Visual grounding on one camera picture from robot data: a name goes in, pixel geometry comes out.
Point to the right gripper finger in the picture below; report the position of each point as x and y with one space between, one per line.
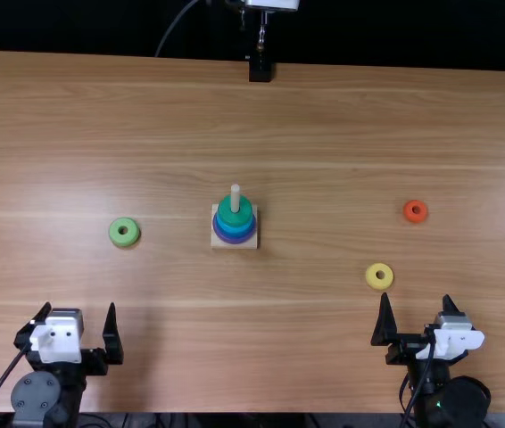
451 307
385 327

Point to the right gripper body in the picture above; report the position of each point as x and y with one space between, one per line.
406 348

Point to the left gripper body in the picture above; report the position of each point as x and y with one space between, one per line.
96 363

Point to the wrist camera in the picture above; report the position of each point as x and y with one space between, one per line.
58 339
455 339

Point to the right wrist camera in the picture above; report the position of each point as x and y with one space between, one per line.
455 339

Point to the black clamp stand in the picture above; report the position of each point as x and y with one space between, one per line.
260 71

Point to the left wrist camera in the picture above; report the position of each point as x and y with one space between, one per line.
58 339

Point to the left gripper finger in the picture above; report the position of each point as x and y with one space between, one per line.
113 343
27 332

